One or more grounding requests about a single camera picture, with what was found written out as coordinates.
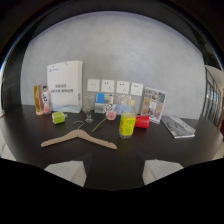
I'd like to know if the green adapter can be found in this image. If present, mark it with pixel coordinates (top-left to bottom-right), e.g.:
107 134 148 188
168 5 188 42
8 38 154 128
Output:
51 111 68 125

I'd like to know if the wooden clothes hanger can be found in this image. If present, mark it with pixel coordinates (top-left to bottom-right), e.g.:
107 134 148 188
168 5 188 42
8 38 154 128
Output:
40 120 118 151

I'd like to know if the grey magazine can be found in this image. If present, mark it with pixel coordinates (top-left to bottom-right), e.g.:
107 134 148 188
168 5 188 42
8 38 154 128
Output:
160 115 197 139

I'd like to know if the red cylinder can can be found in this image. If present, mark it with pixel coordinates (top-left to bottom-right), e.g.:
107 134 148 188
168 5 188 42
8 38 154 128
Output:
134 114 151 130

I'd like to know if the yellow drink can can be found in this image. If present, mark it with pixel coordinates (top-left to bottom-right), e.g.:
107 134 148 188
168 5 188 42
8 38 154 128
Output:
118 112 137 140

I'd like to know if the clear stemmed glass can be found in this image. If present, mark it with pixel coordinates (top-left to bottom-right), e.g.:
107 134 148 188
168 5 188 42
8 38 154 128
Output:
82 95 95 124

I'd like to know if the pink flower with stem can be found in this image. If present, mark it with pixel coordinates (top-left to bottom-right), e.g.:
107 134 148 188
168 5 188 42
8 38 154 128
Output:
91 110 117 133

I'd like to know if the colourful standing leaflet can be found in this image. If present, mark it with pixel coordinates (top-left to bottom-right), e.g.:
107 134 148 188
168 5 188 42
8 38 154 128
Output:
140 86 168 125

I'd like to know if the clear plastic bag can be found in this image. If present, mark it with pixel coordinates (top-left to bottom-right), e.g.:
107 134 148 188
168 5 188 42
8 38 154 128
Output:
112 94 138 116

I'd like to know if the blue white packet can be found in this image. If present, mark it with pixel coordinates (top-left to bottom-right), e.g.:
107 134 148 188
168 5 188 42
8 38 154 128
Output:
94 92 114 115

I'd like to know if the small white drink bottle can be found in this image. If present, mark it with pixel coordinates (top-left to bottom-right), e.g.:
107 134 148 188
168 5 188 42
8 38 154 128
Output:
40 85 53 116

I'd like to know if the orange juice bottle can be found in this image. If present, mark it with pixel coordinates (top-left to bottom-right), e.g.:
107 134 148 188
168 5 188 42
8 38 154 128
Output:
32 84 45 116

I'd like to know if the white paper bag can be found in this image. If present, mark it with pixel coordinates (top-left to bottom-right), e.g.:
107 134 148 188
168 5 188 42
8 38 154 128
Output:
46 60 84 114

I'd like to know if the white wall socket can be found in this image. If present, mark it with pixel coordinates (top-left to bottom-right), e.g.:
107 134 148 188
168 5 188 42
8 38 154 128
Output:
100 79 115 94
115 80 131 95
129 82 144 97

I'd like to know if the white wall switch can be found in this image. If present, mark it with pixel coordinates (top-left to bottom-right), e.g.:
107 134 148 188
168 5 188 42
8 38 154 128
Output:
86 78 101 93

